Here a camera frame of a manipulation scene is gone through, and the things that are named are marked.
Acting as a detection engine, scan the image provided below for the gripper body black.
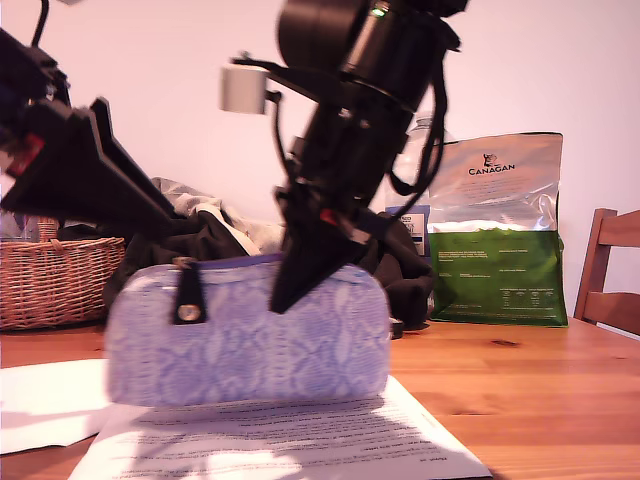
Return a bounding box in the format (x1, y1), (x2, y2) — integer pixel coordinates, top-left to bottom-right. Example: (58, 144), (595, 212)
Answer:
(273, 96), (415, 216)

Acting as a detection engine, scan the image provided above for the purple lace zip bag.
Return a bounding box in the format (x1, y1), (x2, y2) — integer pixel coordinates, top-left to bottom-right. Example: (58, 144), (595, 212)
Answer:
(104, 252), (392, 409)

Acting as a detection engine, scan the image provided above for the black zipper pull tab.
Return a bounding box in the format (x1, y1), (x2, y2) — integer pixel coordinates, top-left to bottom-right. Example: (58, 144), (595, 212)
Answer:
(172, 255), (210, 327)

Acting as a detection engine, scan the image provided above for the green silver pet food bag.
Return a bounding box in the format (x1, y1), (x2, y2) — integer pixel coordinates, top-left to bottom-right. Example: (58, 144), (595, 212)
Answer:
(428, 131), (570, 329)

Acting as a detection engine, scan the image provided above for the black jacket grey lining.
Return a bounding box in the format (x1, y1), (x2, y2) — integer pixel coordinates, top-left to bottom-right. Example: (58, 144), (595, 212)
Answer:
(57, 176), (435, 340)

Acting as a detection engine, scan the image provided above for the wicker basket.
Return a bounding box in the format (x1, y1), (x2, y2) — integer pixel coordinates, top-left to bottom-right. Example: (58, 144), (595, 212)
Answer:
(0, 217), (126, 331)

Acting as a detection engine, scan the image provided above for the printed white paper sheet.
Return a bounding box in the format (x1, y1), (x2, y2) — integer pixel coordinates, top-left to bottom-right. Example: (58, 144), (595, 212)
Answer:
(67, 374), (494, 480)

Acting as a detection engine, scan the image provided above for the blank white envelope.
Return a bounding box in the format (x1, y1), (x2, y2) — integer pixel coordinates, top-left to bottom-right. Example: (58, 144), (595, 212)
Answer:
(0, 358), (109, 456)

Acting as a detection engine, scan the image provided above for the wooden chair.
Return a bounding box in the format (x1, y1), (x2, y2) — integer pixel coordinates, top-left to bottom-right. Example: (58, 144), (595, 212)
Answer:
(573, 207), (640, 337)

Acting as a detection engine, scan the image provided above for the black camera cable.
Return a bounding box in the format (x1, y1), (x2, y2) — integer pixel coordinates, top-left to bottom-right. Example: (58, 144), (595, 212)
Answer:
(268, 89), (301, 201)

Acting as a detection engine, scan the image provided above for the black looping arm cable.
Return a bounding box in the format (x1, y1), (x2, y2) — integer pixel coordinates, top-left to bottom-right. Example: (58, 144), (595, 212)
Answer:
(388, 74), (451, 197)

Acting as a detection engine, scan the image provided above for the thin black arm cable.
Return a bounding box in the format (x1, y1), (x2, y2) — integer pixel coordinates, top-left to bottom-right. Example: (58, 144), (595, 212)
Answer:
(29, 0), (51, 49)

